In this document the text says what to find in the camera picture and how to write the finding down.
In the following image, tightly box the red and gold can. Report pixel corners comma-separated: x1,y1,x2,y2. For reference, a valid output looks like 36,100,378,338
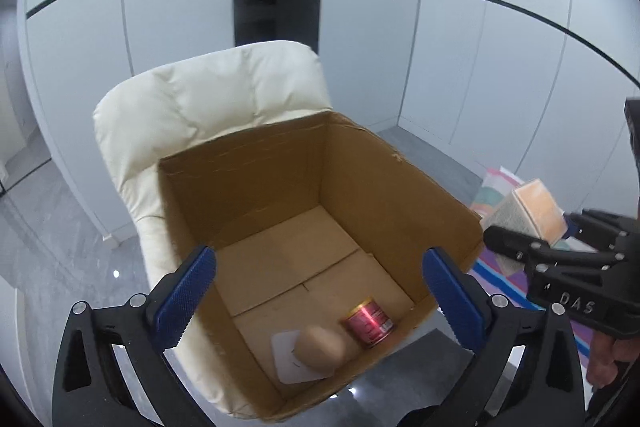
341,297,398,349

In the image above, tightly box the striped colourful cloth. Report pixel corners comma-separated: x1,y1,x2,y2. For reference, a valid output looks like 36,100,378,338
470,166,608,360

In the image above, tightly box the brown cardboard box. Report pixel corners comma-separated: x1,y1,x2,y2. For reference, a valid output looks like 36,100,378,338
159,109,485,423

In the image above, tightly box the orange-topped sponge block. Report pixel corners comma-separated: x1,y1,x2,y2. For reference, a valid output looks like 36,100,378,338
492,178,567,245

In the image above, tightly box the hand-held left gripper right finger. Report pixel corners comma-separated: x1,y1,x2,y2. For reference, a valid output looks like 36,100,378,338
421,247,586,427

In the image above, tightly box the beige powder puff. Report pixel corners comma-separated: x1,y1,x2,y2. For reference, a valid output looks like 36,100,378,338
294,326,347,367

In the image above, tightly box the cream padded chair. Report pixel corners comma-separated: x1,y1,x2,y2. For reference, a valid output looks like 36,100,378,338
93,41,335,420

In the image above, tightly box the person's right hand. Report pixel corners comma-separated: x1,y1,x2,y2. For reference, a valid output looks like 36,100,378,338
586,332,640,385

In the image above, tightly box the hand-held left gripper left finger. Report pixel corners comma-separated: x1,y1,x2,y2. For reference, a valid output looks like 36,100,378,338
52,244,218,427

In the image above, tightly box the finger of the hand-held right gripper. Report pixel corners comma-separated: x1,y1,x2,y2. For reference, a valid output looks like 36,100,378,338
484,226,623,278
562,208,631,253

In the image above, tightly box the white card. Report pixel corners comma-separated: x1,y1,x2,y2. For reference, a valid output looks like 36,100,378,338
271,331,335,384

